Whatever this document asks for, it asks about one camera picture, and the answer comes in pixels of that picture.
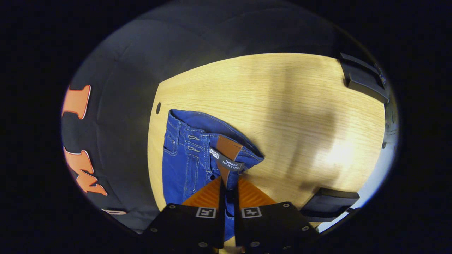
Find black backdrop cloth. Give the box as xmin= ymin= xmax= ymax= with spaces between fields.
xmin=60 ymin=2 xmax=353 ymax=233

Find blue jeans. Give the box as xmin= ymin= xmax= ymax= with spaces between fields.
xmin=162 ymin=109 xmax=265 ymax=242

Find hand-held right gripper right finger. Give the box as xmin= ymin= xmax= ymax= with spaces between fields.
xmin=233 ymin=176 xmax=320 ymax=254

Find black plastic bracket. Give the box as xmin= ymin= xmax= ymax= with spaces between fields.
xmin=339 ymin=52 xmax=391 ymax=104
xmin=300 ymin=188 xmax=361 ymax=223

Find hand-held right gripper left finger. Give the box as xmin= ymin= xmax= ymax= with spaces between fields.
xmin=143 ymin=176 xmax=226 ymax=254

